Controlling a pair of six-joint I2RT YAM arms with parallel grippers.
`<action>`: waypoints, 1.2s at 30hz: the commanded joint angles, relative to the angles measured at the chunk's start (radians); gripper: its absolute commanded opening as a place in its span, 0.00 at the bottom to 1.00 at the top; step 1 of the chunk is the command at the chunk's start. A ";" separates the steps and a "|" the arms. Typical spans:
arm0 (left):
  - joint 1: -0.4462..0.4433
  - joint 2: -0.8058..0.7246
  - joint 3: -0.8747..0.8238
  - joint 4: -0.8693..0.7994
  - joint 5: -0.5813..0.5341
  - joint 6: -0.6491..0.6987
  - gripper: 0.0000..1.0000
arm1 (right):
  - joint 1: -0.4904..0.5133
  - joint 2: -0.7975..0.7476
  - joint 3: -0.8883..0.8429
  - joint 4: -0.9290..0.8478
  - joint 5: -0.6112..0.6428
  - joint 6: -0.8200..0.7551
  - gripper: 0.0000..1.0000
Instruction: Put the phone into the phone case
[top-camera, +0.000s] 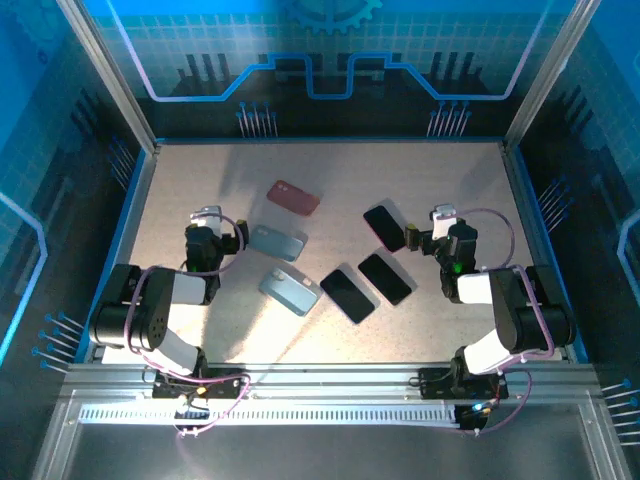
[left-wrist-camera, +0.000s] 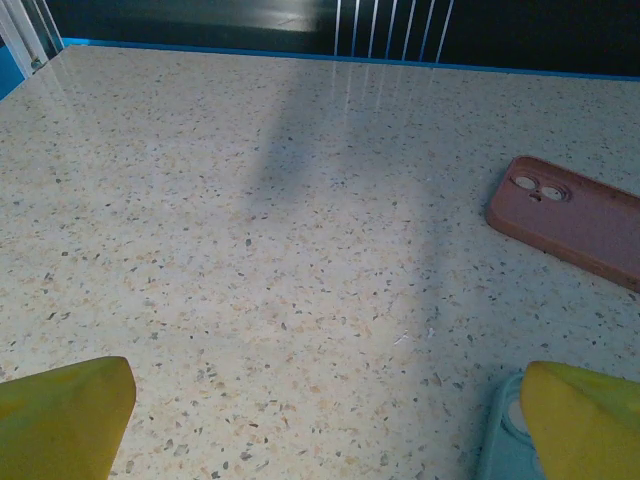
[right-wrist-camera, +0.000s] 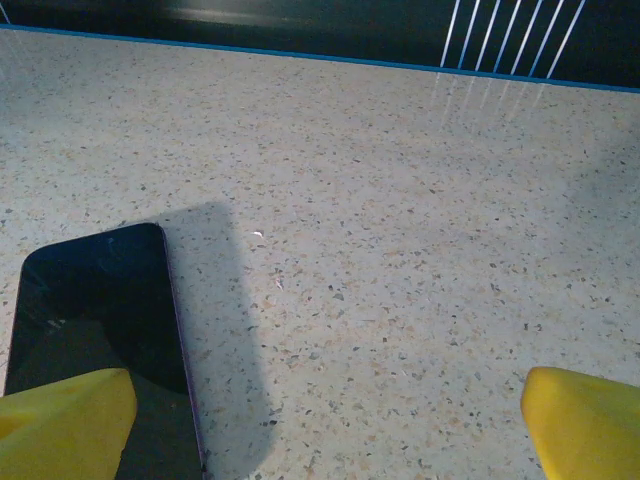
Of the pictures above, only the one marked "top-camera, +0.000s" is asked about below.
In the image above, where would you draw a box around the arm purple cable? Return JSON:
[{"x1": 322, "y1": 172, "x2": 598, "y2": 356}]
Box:
[
  {"x1": 122, "y1": 213, "x2": 251, "y2": 441},
  {"x1": 452, "y1": 207, "x2": 556, "y2": 437}
]

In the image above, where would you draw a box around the black controller board with led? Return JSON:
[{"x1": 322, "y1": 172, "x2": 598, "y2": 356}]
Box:
[{"x1": 457, "y1": 402, "x2": 496, "y2": 435}]

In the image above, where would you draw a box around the red phone case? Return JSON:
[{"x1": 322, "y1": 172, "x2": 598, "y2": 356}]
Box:
[{"x1": 265, "y1": 179, "x2": 321, "y2": 217}]

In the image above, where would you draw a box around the white slotted cable duct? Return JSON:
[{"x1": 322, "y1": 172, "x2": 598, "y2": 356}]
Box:
[{"x1": 78, "y1": 404, "x2": 459, "y2": 427}]

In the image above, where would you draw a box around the aluminium frame post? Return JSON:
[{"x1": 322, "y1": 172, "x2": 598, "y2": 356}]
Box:
[
  {"x1": 55, "y1": 0, "x2": 162, "y2": 154},
  {"x1": 502, "y1": 0, "x2": 604, "y2": 151}
]

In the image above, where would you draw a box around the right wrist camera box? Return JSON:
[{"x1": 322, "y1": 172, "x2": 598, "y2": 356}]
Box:
[{"x1": 430, "y1": 203, "x2": 457, "y2": 240}]

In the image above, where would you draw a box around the aluminium cross rail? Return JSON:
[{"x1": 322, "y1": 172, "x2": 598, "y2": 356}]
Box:
[{"x1": 62, "y1": 362, "x2": 604, "y2": 401}]

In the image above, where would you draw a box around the grey blue phone case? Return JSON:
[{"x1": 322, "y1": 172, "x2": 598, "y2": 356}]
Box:
[{"x1": 248, "y1": 224, "x2": 306, "y2": 263}]

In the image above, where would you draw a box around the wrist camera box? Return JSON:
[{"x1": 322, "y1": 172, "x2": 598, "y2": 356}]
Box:
[
  {"x1": 189, "y1": 204, "x2": 224, "y2": 236},
  {"x1": 430, "y1": 203, "x2": 457, "y2": 240}
]

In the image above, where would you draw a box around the black phone pink frame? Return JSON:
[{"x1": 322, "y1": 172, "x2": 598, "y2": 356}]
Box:
[{"x1": 362, "y1": 204, "x2": 409, "y2": 254}]

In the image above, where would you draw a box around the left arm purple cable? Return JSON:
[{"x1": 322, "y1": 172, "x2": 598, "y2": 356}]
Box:
[{"x1": 122, "y1": 213, "x2": 251, "y2": 441}]

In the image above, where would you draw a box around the light blue phone case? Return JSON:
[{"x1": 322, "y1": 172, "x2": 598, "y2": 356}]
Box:
[{"x1": 258, "y1": 267, "x2": 322, "y2": 317}]

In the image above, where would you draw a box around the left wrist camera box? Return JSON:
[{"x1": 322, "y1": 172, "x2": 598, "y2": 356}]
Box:
[{"x1": 189, "y1": 204, "x2": 224, "y2": 236}]

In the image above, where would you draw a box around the grey metal panel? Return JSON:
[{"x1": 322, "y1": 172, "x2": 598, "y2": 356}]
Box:
[{"x1": 32, "y1": 389, "x2": 634, "y2": 480}]

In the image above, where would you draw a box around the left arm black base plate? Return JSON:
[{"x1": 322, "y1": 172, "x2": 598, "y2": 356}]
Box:
[{"x1": 151, "y1": 367, "x2": 251, "y2": 401}]

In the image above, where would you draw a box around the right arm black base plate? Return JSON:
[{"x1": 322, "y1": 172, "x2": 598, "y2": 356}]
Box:
[{"x1": 418, "y1": 367, "x2": 510, "y2": 401}]

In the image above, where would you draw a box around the aluminium side rail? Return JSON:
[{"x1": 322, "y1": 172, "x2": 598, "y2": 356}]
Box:
[
  {"x1": 502, "y1": 142, "x2": 589, "y2": 364},
  {"x1": 82, "y1": 144, "x2": 161, "y2": 365}
]

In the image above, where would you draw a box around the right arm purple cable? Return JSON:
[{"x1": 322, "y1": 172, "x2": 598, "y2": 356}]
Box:
[{"x1": 452, "y1": 207, "x2": 556, "y2": 437}]

